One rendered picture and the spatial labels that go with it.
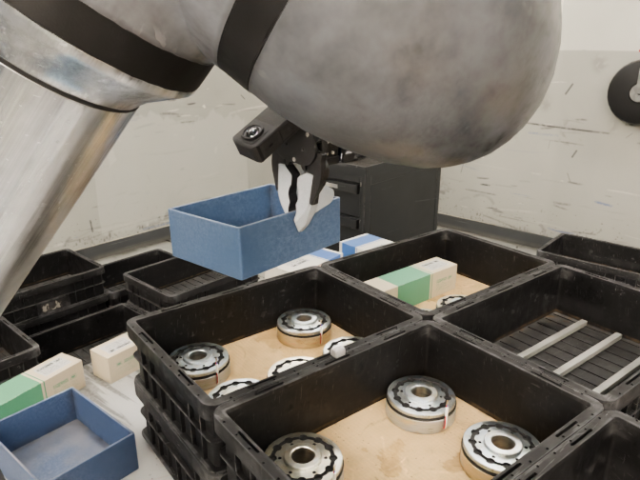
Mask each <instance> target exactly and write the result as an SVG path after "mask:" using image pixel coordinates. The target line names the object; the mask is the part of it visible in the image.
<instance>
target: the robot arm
mask: <svg viewBox="0 0 640 480"><path fill-rule="evenodd" d="M561 35H562V5H561V0H0V316H1V314H2V313H3V311H4V310H5V308H6V307H7V305H8V304H9V302H10V300H11V299H12V297H13V296H14V294H15V293H16V292H17V291H18V289H19V288H20V286H21V285H22V283H23V282H24V280H25V279H26V277H27V276H28V274H29V273H30V271H31V269H32V268H33V266H34V265H35V263H36V262H37V260H38V259H39V257H40V256H41V254H42V253H43V251H44V250H45V248H46V247H47V245H48V244H49V242H50V240H51V238H52V237H53V235H54V234H55V233H56V232H57V230H58V229H59V227H60V226H61V224H62V223H63V221H64V220H65V218H66V217H67V215H68V214H69V212H70V210H71V209H72V207H73V206H74V204H75V203H76V201H77V200H78V198H79V197H80V195H81V194H82V192H83V191H84V189H85V188H86V186H87V185H88V183H89V182H90V180H91V178H92V177H93V175H94V174H95V173H96V172H97V170H98V169H99V167H100V166H101V164H102V163H103V161H104V160H105V158H106V157H107V155H108V154H109V152H110V150H111V149H112V147H113V146H114V144H115V143H116V141H117V140H118V138H119V137H120V135H121V134H122V132H123V131H124V129H125V128H126V126H127V125H128V123H129V122H130V120H131V118H132V116H133V115H134V114H135V113H136V111H137V110H138V108H139V107H140V106H142V105H145V104H147V103H154V102H161V101H168V100H175V99H182V98H189V97H190V96H192V95H194V93H195V92H196V91H197V89H198V88H199V87H200V86H201V84H202V83H203V81H204V80H205V78H206V77H207V76H208V74H209V73H210V71H211V69H212V68H213V67H214V65H215V66H216V67H217V68H219V69H220V70H222V71H224V72H225V73H226V74H227V75H228V76H230V77H231V78H232V79H233V80H234V81H236V82H237V83H238V84H239V85H241V86H242V87H243V88H244V89H245V90H247V91H248V92H250V93H252V94H253V95H255V96H256V97H257V98H258V99H259V100H261V101H262V102H263V103H264V104H266V105H267V106H268V107H267V108H265V109H264V110H263V111H262V112H261V113H260V114H258V115H257V116H256V117H255V118H254V119H253V120H251V121H250V122H249V123H248V124H247V125H246V126H245V127H244V128H242V129H241V130H240V131H239V132H237V133H236V134H235V135H234V136H233V137H232V140H233V142H234V144H235V146H236V148H237V149H238V151H239V153H240V154H241V155H243V156H245V157H248V158H249V159H251V160H253V161H255V162H258V163H263V162H264V161H265V160H266V159H267V158H268V157H269V156H271V167H272V173H273V178H274V183H275V187H276V190H277V191H278V195H279V199H280V202H281V205H282V207H283V210H284V212H285V213H286V212H290V211H293V210H296V213H295V217H294V219H293V222H294V224H295V226H296V228H297V231H299V232H301V231H303V230H304V229H305V228H306V227H307V226H308V224H309V223H310V221H311V218H312V216H313V215H314V214H315V213H316V212H317V211H319V210H320V209H322V208H324V207H325V206H326V205H328V204H329V203H330V202H331V201H332V199H333V196H334V191H333V189H332V188H329V187H327V186H326V183H327V180H328V177H329V172H330V168H329V165H333V164H338V163H339V162H340V161H341V153H342V162H341V163H346V162H350V161H354V154H355V153H357V154H360V155H363V156H366V157H368V158H371V159H375V160H378V161H382V162H385V163H389V164H394V165H402V166H408V167H415V168H420V169H433V168H447V167H453V166H458V165H462V164H466V163H469V162H472V161H474V160H477V159H479V158H481V157H484V156H486V155H488V154H491V153H492V152H494V151H495V150H497V149H499V148H500V147H502V146H503V145H505V144H506V143H508V142H509V140H511V138H512V137H513V136H515V135H516V134H517V133H518V132H519V131H520V130H521V129H522V128H524V127H525V126H526V124H527V123H528V122H529V120H530V119H531V118H532V116H533V115H534V113H535V112H536V111H537V109H538V108H539V107H540V105H541V104H542V102H543V99H544V97H545V95H546V93H547V90H548V88H549V86H550V82H551V80H552V78H553V75H554V71H555V67H556V63H557V58H558V54H559V50H560V46H561ZM347 150H349V151H351V152H350V153H346V152H347ZM304 170H306V171H307V172H306V173H304Z"/></svg>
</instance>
